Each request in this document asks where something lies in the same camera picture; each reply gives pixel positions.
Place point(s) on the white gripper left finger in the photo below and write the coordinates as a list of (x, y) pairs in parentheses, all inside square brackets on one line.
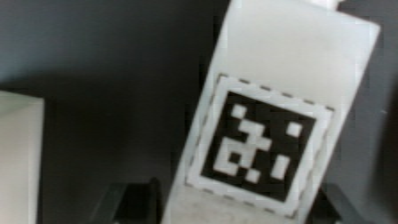
[(129, 204)]

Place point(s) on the white leg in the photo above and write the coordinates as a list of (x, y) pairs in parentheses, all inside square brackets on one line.
[(284, 73)]

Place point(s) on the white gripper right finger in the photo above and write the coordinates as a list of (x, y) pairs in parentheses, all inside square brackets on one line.
[(337, 211)]

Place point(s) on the white U-shaped fence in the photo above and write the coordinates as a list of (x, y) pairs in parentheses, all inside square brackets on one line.
[(21, 118)]

